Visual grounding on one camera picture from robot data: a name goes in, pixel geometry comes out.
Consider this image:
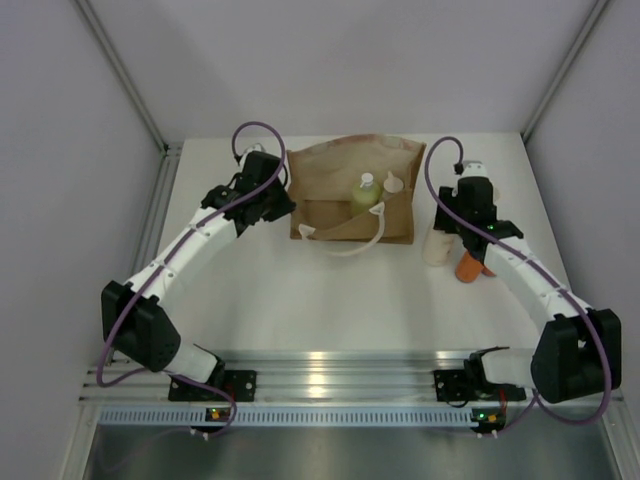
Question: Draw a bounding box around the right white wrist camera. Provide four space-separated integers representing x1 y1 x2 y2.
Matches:
454 160 489 178

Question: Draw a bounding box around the orange bottle blue cap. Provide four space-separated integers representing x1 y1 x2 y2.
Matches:
455 252 484 283

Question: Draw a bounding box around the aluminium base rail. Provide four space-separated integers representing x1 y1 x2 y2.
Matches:
79 349 623 405

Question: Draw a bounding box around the aluminium corner post right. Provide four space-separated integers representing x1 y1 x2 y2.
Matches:
520 0 615 145

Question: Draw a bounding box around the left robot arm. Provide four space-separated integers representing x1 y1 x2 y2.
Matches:
101 149 296 400

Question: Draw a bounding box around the aluminium corner post left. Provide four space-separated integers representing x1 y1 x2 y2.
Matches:
72 0 171 157

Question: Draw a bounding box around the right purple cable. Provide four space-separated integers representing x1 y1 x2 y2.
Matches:
423 136 614 438

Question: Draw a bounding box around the purple cable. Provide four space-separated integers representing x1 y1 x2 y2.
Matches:
95 120 290 439
423 136 614 438

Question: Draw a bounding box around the cream round-cap bottle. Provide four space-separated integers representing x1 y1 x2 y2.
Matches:
422 229 455 267

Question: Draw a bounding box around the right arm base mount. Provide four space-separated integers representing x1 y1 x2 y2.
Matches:
433 369 527 406

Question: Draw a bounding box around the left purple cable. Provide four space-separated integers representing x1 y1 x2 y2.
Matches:
95 120 290 439

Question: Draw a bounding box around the beige pump bottle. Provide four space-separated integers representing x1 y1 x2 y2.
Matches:
381 171 404 201

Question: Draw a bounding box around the yellow-green pump bottle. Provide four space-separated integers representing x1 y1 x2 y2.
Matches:
351 172 381 217

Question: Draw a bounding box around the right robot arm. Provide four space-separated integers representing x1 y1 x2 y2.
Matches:
434 176 622 404

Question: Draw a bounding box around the white slotted cable duct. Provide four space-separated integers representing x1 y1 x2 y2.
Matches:
98 406 487 428

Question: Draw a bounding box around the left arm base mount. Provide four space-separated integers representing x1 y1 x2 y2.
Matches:
168 369 258 403

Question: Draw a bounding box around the aluminium corner post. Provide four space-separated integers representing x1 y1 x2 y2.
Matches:
520 0 615 145
72 0 171 157

